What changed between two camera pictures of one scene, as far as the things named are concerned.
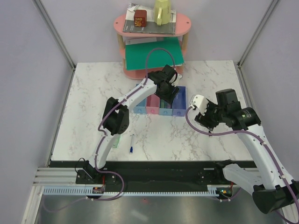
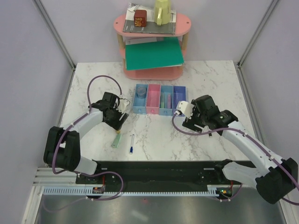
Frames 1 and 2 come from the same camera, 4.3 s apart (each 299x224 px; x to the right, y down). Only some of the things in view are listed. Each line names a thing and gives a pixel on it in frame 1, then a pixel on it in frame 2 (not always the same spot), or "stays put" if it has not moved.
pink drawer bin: (153, 104) stays put
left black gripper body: (166, 94) → (114, 122)
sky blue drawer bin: (166, 108) stays put
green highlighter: (162, 103) stays put
